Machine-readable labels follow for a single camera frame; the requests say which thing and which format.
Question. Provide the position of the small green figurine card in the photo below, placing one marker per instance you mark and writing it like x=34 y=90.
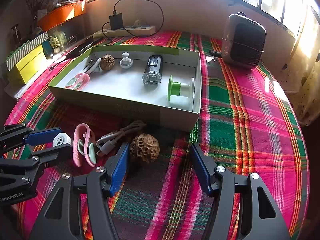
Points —
x=54 y=42

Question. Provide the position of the pink case with green pad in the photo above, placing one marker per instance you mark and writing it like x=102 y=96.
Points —
x=78 y=82

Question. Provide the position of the polka dot curtain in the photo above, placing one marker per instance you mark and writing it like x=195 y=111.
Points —
x=299 y=78

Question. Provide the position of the yellow box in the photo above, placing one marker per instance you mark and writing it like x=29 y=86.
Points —
x=27 y=67

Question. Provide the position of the grey portable heater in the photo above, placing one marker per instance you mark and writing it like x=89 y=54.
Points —
x=243 y=41

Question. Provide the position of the black charger adapter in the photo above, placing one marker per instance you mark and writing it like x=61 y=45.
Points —
x=116 y=20

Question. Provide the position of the pink clip with green pads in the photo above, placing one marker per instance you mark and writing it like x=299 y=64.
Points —
x=83 y=145

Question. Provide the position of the striped box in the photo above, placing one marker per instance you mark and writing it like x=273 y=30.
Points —
x=23 y=50

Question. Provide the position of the beige power strip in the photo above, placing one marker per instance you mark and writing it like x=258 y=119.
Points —
x=144 y=30

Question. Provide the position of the plaid pink green bedsheet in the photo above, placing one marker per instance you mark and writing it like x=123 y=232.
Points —
x=244 y=124

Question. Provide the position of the large brown walnut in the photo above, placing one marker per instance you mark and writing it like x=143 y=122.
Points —
x=107 y=62

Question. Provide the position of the black bike light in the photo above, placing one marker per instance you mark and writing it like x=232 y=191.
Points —
x=153 y=72

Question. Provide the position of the green white cardboard box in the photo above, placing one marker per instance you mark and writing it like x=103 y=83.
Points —
x=122 y=92

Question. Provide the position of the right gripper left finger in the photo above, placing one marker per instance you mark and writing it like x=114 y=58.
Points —
x=60 y=216

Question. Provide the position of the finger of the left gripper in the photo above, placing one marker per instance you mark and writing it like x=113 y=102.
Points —
x=34 y=166
x=17 y=135

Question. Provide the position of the grey white knob gadget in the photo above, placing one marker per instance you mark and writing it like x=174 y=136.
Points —
x=126 y=62

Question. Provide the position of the orange planter tray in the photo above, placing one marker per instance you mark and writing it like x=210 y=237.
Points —
x=61 y=15

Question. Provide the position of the green white spool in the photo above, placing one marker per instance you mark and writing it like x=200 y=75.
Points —
x=181 y=89

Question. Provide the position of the small brown walnut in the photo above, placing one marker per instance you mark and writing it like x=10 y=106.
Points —
x=144 y=147

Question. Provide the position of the black phone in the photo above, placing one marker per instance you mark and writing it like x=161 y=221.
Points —
x=89 y=42

